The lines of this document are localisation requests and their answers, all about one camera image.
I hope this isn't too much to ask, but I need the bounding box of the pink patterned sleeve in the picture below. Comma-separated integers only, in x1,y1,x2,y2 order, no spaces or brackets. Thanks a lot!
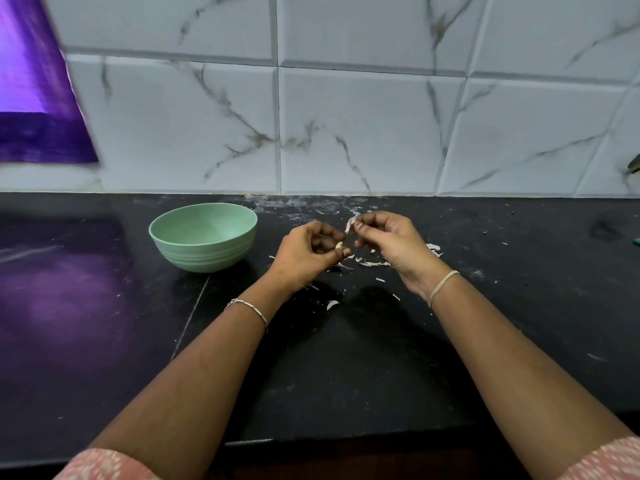
53,447,162,480
555,435,640,480

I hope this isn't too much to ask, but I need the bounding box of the person's left hand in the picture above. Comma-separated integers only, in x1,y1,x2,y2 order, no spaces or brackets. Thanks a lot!
266,219,354,294

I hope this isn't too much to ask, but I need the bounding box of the mint green bowl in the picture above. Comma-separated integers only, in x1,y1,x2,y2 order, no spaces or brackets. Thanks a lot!
148,201,259,274

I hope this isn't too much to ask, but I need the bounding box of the pink patterned left sleeve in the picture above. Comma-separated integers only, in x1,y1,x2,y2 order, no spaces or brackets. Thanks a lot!
53,447,162,480

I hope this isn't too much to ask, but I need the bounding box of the silver wrist bracelet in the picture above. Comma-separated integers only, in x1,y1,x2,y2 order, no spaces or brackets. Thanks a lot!
225,297,270,332
428,269,461,310

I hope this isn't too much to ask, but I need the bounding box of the silver left wrist bracelet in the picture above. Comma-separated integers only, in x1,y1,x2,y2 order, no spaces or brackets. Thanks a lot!
225,297,270,332

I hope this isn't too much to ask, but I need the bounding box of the purple cloth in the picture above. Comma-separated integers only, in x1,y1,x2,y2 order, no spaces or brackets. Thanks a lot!
0,0,99,165

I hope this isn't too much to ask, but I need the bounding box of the pink patterned right sleeve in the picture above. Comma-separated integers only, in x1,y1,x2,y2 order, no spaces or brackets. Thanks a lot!
555,435,640,480

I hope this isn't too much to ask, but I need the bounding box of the person's left forearm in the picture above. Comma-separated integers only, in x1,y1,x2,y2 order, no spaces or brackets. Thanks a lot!
88,285,296,466

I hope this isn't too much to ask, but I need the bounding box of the silver right wrist bracelet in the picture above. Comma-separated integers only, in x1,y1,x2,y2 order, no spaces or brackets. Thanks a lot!
428,269,461,310

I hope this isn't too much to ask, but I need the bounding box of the person's right forearm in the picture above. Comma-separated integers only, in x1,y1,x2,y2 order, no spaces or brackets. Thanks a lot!
428,277,633,474

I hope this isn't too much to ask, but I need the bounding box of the person's right hand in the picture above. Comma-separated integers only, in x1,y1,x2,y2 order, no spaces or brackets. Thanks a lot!
352,209,450,300

